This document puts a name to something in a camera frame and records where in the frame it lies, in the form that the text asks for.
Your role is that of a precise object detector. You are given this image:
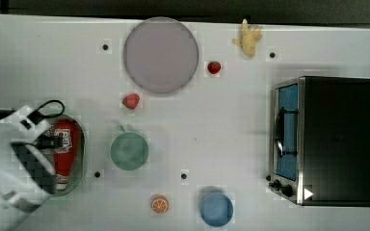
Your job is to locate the pink toy strawberry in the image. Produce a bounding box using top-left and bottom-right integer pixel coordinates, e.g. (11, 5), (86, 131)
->
(122, 93), (141, 110)

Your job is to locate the round grey plate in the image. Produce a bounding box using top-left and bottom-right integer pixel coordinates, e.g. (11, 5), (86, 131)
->
(123, 17), (199, 93)

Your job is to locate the toy orange slice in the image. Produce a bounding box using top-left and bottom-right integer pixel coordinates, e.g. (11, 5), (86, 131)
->
(151, 195), (170, 214)

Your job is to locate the silver toaster oven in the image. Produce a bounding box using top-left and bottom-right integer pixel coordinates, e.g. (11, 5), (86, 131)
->
(266, 76), (370, 207)

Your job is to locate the blue bowl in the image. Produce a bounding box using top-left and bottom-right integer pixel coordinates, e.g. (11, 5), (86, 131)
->
(199, 192), (233, 227)

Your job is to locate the black looped cable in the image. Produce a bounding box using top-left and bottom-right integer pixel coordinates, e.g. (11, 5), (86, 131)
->
(28, 99), (66, 126)

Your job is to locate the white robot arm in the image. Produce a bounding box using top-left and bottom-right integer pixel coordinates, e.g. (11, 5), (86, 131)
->
(0, 106), (57, 231)

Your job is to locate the red plush ketchup bottle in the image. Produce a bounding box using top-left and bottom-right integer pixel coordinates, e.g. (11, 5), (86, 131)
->
(53, 119), (79, 191)

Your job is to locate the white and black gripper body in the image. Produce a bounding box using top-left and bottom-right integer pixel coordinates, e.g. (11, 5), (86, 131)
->
(0, 105), (65, 149)

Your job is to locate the green mug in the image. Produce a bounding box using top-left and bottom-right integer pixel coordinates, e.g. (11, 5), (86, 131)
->
(110, 125), (149, 170)

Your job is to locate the dark red toy strawberry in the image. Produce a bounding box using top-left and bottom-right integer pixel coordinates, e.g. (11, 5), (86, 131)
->
(207, 62), (222, 74)

